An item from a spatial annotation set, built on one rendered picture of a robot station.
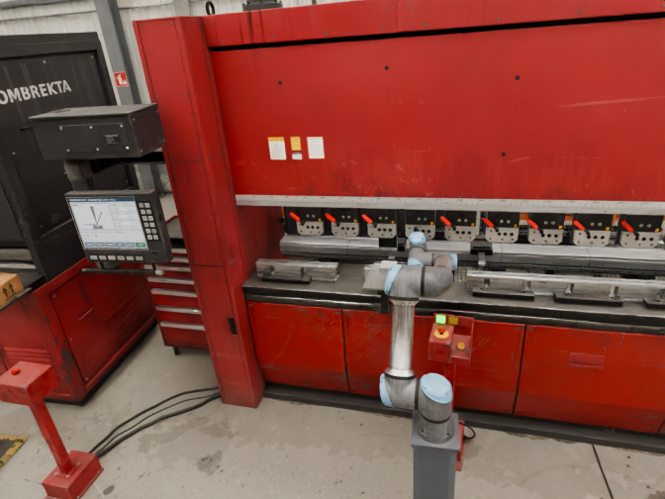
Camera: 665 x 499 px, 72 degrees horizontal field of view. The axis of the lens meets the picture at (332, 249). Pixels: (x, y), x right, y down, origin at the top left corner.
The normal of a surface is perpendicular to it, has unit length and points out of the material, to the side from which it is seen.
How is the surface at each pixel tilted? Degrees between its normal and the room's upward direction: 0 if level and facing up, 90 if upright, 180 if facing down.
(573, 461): 0
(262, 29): 90
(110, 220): 90
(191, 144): 90
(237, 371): 90
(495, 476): 0
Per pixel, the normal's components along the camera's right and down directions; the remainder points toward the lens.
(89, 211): -0.18, 0.44
